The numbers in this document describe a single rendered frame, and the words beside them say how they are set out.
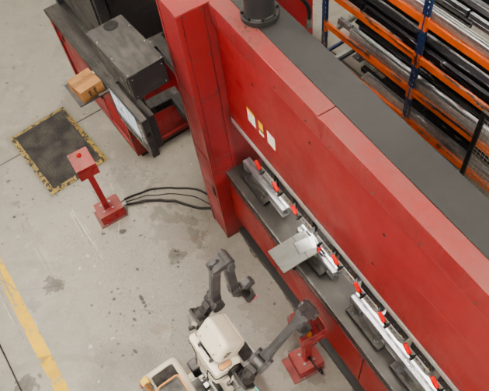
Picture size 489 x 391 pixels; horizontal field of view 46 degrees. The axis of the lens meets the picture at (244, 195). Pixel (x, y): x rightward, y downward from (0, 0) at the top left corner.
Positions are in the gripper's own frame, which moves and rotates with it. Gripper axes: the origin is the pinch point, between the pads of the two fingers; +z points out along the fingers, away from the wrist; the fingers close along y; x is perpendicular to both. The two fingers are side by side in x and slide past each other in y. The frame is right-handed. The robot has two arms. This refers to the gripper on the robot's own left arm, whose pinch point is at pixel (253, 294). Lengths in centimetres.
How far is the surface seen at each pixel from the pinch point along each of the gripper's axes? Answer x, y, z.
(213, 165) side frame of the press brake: -31, 93, 13
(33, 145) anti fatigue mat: 97, 293, 61
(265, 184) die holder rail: -47, 61, 27
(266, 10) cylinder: -120, 59, -94
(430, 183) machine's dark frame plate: -110, -57, -91
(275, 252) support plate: -24.7, 13.8, 12.1
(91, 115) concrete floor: 42, 293, 90
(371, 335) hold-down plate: -33, -59, 27
